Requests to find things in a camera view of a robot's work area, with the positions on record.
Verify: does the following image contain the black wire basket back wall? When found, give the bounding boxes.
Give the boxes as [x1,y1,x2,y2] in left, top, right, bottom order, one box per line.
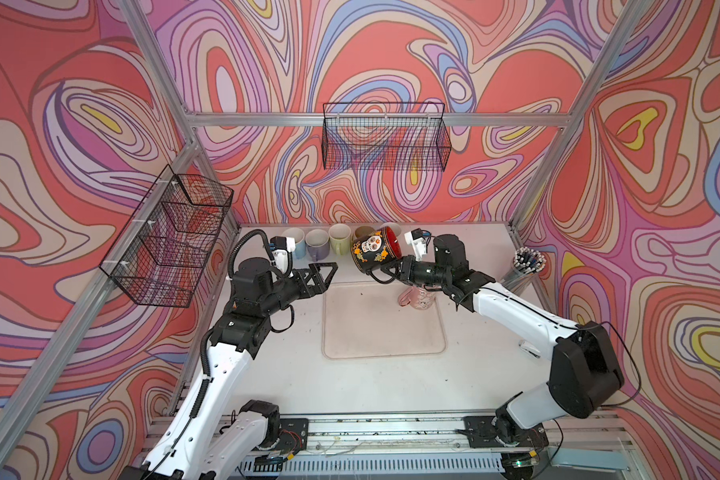
[321,100,452,172]

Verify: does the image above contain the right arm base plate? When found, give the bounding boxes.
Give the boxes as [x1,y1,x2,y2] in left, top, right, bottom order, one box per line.
[457,416,549,450]

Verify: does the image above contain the black wire basket left wall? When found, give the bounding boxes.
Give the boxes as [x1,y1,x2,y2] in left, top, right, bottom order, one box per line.
[99,166,233,308]

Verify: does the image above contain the cream speckled round mug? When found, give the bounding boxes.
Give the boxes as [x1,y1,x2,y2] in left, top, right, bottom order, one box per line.
[354,225,375,240]

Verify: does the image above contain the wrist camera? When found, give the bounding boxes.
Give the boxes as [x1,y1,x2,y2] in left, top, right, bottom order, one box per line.
[269,236,296,277]
[403,228,433,261]

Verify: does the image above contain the metal cup of pens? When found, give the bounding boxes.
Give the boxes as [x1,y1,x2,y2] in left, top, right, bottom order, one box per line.
[500,247,547,295]

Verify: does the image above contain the black wire basket wall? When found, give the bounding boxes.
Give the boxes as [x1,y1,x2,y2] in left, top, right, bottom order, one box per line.
[321,100,452,172]
[99,166,233,308]

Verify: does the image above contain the white ceramic mug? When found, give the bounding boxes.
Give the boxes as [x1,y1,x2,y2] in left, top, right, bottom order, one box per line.
[384,222,402,238]

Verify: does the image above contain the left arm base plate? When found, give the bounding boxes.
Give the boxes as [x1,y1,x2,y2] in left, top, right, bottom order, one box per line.
[261,417,309,456]

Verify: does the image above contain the small white stapler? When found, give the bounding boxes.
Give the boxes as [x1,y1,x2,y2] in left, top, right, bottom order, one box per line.
[519,340,542,359]

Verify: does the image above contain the purple ceramic mug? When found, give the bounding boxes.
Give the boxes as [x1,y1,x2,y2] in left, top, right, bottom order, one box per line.
[305,229,331,262]

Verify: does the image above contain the light green ceramic mug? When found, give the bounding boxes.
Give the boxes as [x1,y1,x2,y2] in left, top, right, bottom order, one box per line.
[328,223,352,256]

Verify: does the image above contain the black patterned mug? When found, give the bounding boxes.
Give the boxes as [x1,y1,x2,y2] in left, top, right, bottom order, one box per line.
[350,227,403,277]

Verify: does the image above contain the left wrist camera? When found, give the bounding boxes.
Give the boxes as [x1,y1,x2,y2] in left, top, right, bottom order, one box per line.
[269,236,296,277]

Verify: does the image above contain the light blue ceramic mug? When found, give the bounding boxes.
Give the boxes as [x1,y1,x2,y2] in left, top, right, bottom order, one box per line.
[283,227,306,260]

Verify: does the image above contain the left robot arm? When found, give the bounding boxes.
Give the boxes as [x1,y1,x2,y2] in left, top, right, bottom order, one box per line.
[120,229,339,479]

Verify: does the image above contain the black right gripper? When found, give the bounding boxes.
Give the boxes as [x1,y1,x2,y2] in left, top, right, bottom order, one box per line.
[381,254,451,286]

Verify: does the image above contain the beige rectangular tray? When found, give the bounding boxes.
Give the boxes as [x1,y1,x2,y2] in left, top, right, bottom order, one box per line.
[322,282,447,360]

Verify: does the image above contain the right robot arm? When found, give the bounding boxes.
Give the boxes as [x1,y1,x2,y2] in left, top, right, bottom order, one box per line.
[379,255,624,444]

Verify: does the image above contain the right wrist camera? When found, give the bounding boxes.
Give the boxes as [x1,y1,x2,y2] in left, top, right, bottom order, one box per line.
[403,228,433,261]

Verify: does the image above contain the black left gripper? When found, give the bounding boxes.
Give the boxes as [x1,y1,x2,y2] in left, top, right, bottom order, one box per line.
[256,263,336,320]

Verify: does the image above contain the pink ceramic mug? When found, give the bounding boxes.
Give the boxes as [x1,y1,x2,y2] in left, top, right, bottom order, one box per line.
[397,286,435,310]

